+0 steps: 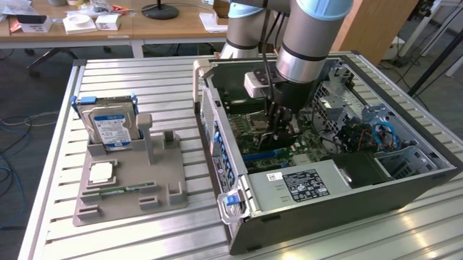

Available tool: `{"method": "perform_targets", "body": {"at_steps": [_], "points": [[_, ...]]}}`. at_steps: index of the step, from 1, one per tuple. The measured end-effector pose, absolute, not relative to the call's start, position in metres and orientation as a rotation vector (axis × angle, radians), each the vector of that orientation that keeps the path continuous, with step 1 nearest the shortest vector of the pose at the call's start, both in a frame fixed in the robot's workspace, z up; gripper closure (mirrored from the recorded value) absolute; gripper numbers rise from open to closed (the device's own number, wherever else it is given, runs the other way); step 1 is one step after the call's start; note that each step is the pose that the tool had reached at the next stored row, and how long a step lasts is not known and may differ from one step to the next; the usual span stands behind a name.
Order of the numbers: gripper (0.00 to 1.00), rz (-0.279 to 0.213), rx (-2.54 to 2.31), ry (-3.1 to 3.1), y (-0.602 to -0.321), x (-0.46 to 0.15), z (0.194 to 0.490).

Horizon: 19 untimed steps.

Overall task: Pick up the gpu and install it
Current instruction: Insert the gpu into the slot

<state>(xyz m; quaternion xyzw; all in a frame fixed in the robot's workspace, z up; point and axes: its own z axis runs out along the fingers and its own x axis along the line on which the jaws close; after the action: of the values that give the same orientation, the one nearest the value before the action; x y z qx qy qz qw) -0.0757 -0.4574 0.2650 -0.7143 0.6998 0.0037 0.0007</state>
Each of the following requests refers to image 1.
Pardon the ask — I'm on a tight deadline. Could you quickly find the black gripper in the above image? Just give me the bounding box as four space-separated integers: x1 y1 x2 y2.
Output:
268 79 316 115

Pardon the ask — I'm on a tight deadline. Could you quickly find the metal socket cover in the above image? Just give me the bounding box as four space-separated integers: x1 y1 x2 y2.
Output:
288 118 302 136

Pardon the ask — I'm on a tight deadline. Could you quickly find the perforated metal disk bay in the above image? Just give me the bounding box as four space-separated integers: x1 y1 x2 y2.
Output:
310 80 362 133

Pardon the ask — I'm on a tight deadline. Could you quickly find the CPU socket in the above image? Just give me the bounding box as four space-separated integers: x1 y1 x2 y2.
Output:
245 112 270 131

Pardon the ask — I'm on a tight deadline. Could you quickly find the green Dell motherboard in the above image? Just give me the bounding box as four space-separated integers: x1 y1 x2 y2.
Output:
221 90 329 171

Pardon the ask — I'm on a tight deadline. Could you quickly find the blue expansion slot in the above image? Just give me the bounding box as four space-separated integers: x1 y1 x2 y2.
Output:
242 151 280 163

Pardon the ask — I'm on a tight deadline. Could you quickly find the black air shroud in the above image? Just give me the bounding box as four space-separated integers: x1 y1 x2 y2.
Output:
332 151 394 189

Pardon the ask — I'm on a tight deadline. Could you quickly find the wooden cabinet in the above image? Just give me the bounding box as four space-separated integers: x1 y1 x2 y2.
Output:
326 0 420 66

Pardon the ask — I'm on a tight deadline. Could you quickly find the white paper stack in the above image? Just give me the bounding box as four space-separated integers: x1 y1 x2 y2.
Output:
198 12 229 34

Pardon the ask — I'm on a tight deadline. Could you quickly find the grey power supply unit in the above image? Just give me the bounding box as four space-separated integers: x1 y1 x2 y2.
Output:
246 159 353 212

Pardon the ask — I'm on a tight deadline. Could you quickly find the brown cardboard box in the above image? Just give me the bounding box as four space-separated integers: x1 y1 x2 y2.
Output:
212 0 232 19

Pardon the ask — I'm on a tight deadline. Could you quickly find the grey open disk bay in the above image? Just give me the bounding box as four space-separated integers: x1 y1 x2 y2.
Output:
373 146 440 181

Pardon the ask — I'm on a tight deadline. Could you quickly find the black stand pole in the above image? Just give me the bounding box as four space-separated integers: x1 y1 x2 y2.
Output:
406 16 463 97

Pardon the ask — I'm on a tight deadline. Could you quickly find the blue case latch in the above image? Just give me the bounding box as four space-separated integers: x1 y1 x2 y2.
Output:
224 193 241 208

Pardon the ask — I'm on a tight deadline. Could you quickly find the black round lamp base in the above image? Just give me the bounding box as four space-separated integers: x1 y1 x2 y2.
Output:
141 0 180 21

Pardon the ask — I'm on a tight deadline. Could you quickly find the open black PC case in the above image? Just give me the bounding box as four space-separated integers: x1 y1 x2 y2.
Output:
192 50 463 257

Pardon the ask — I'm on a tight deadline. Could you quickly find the grey parts rack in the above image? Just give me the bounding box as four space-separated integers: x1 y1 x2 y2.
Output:
71 113 189 228

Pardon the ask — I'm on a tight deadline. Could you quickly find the hard disk with blue caddy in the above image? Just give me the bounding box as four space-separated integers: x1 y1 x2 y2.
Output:
67 92 141 150

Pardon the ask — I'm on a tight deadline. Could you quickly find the plain white labelled box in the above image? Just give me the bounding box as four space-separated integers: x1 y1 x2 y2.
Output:
94 13 121 31

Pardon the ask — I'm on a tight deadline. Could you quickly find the green RAM stick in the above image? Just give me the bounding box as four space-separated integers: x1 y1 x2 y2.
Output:
97 184 154 196

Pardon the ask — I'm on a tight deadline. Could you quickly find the silver CPU chip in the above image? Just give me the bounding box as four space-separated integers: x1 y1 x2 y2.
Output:
87 164 113 184

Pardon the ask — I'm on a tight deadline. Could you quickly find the white box with round hollow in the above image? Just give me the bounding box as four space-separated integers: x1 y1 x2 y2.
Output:
62 15 97 35

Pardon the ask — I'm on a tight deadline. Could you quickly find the black office chair base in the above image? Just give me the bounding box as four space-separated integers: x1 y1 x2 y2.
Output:
23 47 79 78

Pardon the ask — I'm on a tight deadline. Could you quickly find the long wooden desk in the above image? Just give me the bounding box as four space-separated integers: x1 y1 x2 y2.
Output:
0 0 282 59

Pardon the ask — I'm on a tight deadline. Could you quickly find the white labelled box black top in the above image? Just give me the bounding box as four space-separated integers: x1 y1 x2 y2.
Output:
15 15 53 33

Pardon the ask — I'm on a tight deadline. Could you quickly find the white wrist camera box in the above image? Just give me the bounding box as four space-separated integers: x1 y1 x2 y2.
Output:
242 70 276 99

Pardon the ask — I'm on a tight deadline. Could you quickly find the black camera cable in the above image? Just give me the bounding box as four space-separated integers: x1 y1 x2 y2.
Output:
260 10 289 109

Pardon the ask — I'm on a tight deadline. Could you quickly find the black data wire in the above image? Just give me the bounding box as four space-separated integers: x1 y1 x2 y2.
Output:
320 129 344 157

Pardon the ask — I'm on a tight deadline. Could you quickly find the power wire bundle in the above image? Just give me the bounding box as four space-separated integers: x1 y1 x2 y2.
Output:
338 123 376 152

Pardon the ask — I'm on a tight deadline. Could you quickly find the blue data wire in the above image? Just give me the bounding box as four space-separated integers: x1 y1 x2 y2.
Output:
373 122 400 148

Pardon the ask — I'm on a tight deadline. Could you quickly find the white table frame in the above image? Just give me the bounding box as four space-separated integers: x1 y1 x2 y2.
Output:
396 0 463 79

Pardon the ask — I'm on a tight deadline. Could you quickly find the blue floor cable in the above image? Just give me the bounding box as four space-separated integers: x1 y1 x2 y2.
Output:
0 119 27 231

